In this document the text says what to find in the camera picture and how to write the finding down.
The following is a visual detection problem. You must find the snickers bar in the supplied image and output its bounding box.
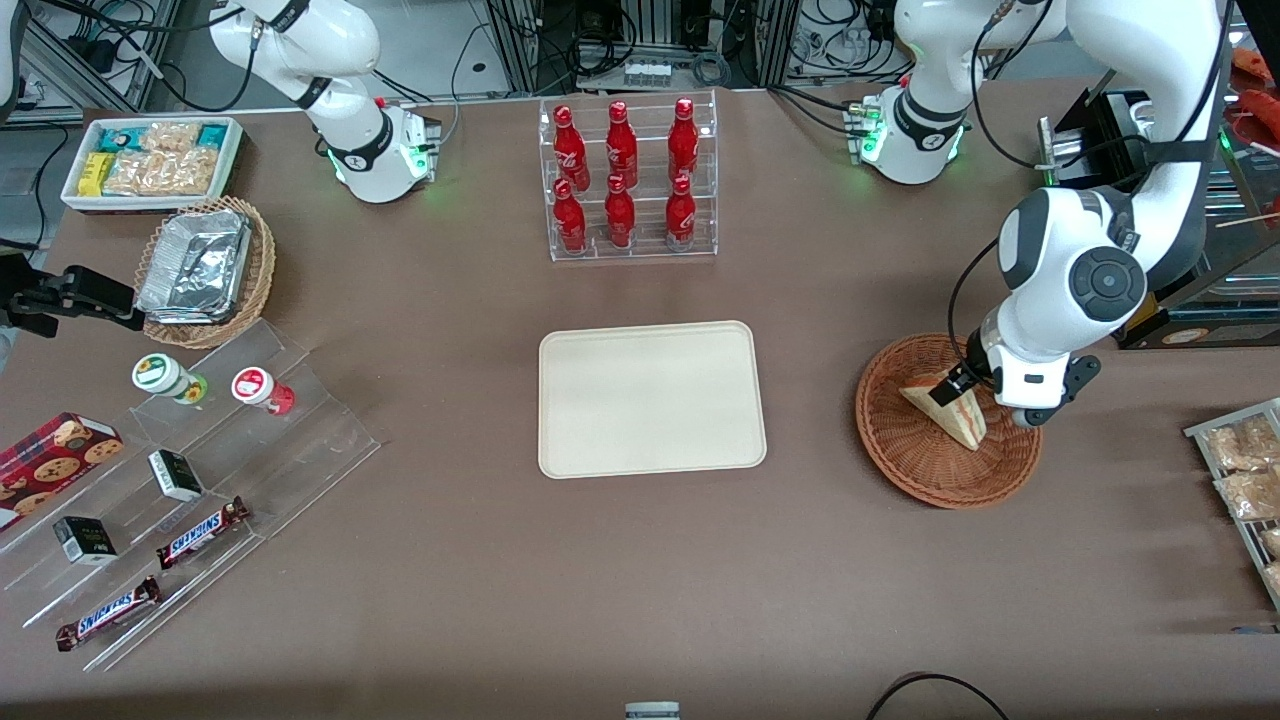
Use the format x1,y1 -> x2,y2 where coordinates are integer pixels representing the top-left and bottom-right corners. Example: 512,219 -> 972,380
55,576 -> 162,653
156,497 -> 251,571

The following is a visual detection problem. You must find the clear acrylic bottle rack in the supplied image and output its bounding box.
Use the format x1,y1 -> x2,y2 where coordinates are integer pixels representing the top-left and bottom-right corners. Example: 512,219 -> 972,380
538,88 -> 719,263

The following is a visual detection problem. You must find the round brown wicker basket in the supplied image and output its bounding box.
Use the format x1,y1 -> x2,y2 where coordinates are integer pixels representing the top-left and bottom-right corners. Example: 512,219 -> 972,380
855,332 -> 1043,511

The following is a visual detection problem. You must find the stack of foil trays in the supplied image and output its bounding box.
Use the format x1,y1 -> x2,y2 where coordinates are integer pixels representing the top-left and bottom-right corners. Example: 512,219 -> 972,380
135,208 -> 253,326

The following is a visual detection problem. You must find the small black box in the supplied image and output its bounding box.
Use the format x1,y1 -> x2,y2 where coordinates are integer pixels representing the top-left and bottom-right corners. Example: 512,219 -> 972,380
148,449 -> 205,503
52,516 -> 119,567

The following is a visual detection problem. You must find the red lid cup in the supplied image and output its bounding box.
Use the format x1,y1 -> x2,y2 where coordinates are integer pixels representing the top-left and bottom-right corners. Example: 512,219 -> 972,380
231,366 -> 297,417

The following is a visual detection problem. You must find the small clear cracker bag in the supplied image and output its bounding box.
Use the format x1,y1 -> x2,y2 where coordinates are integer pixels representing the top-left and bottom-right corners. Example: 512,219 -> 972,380
140,122 -> 202,154

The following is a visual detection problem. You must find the black looped cable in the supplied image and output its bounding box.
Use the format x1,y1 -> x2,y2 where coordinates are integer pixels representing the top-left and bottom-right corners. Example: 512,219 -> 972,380
865,672 -> 1011,720

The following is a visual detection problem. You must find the cream rectangular tray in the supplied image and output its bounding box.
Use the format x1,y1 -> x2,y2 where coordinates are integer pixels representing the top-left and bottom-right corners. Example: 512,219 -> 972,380
538,320 -> 768,481

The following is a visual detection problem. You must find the large clear cracker bag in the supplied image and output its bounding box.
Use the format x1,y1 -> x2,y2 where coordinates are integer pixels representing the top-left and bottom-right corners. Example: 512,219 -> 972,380
104,150 -> 218,197

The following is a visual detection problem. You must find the red cookie box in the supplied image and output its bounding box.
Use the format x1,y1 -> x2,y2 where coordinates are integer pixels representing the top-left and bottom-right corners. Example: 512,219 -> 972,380
0,412 -> 125,531

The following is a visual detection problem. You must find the green lid cup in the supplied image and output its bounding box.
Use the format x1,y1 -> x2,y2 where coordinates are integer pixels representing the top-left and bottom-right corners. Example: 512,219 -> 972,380
131,353 -> 209,406

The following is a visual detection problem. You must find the light wicker basket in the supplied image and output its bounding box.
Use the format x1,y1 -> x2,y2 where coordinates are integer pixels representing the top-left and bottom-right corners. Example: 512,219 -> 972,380
133,196 -> 277,350

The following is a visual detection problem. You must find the metal wire rack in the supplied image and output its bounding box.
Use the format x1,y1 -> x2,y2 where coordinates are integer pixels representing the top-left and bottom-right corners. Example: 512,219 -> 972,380
1184,398 -> 1280,613

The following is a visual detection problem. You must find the red soda bottle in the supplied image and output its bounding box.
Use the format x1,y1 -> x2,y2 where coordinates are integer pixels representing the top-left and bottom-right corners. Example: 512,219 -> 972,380
604,174 -> 637,249
553,178 -> 589,255
665,174 -> 697,249
606,101 -> 639,189
668,97 -> 700,184
553,105 -> 592,193

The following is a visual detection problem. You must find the white snack bin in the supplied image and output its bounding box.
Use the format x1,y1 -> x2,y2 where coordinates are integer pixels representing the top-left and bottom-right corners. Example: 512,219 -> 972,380
60,116 -> 246,214

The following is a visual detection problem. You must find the black food warmer appliance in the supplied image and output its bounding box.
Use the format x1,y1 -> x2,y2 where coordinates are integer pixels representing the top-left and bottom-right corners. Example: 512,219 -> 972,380
1035,40 -> 1280,351

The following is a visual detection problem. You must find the clear acrylic stepped display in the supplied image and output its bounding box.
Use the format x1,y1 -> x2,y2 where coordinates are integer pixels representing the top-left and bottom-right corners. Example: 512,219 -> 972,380
0,318 -> 383,673

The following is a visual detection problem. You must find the triangular sandwich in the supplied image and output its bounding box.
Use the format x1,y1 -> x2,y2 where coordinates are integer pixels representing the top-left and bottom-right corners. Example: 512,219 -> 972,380
898,372 -> 988,453

